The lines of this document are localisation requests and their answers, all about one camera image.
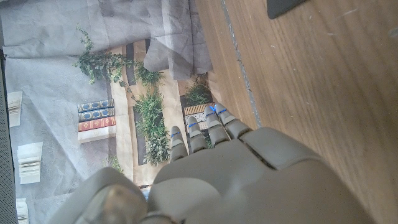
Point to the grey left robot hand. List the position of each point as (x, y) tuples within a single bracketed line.
[(236, 174)]

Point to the black smartphone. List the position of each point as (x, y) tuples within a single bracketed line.
[(281, 6)]

